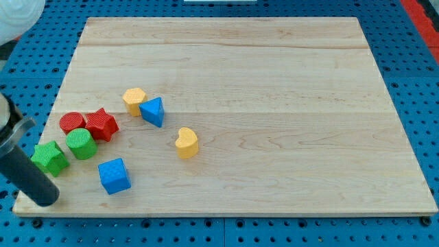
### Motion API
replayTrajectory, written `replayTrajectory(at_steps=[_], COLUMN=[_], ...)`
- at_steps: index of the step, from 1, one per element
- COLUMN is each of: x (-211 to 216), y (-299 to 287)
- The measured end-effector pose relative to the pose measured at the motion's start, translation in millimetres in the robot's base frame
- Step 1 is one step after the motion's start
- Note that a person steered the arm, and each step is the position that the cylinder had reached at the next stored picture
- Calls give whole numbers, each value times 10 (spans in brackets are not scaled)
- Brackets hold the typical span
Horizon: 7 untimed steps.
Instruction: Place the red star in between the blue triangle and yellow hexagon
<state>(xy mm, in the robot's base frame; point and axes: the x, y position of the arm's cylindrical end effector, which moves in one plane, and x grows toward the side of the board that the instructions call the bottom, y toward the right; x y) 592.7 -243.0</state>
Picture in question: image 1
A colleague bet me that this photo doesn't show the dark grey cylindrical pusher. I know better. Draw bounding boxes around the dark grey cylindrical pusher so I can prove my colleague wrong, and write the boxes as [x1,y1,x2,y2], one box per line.
[1,146,60,207]

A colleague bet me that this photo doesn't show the silver black pusher mount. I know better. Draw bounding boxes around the silver black pusher mount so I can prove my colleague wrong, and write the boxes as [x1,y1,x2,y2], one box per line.
[1,93,36,157]

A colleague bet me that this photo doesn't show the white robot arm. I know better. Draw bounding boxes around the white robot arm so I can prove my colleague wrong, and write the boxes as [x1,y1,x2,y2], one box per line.
[1,0,60,207]

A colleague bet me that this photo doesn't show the green star block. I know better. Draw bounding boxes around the green star block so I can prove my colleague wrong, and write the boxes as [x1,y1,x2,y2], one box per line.
[31,141,70,177]

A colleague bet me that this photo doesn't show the red star block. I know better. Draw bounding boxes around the red star block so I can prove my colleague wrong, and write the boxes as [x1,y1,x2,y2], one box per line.
[85,108,119,142]

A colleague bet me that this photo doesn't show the yellow hexagon block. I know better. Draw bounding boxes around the yellow hexagon block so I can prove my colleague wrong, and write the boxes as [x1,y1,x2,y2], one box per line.
[122,88,147,117]

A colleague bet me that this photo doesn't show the blue triangle block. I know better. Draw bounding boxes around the blue triangle block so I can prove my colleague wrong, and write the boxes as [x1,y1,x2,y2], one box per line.
[139,97,165,128]

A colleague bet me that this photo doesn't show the red cylinder block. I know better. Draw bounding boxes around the red cylinder block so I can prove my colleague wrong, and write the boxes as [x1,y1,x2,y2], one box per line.
[59,112,86,134]

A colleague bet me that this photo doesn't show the green cylinder block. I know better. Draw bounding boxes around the green cylinder block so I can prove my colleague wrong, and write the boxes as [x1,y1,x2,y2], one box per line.
[66,128,97,160]

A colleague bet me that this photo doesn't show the blue cube block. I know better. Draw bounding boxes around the blue cube block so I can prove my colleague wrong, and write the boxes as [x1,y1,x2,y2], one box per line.
[97,158,131,195]

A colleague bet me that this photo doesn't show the wooden board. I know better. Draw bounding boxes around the wooden board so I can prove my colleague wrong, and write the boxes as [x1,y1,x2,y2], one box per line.
[13,17,438,217]

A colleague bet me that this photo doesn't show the yellow heart block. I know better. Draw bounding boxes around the yellow heart block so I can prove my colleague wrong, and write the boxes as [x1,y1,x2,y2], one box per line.
[175,127,199,159]

